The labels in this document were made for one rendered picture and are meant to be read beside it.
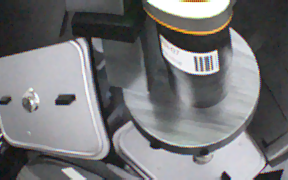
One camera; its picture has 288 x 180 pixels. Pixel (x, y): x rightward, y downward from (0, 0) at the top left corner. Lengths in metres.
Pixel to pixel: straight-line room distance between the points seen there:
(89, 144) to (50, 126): 0.03
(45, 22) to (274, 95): 0.17
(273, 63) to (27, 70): 0.17
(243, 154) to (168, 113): 0.10
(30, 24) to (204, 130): 0.11
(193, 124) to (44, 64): 0.08
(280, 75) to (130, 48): 0.16
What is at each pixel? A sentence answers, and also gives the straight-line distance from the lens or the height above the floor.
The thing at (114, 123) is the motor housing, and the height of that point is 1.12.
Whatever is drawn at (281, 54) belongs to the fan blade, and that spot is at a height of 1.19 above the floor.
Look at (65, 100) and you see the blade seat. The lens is 0.50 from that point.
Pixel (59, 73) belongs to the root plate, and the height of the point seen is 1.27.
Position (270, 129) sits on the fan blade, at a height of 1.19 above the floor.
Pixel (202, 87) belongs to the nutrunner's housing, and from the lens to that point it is 0.47.
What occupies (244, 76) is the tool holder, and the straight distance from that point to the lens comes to 0.49.
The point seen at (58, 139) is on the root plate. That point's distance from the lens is 0.52.
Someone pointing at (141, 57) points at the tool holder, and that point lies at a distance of 0.46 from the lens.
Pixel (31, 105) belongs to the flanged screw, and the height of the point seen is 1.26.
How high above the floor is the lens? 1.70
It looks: 61 degrees down
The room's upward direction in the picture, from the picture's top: 10 degrees counter-clockwise
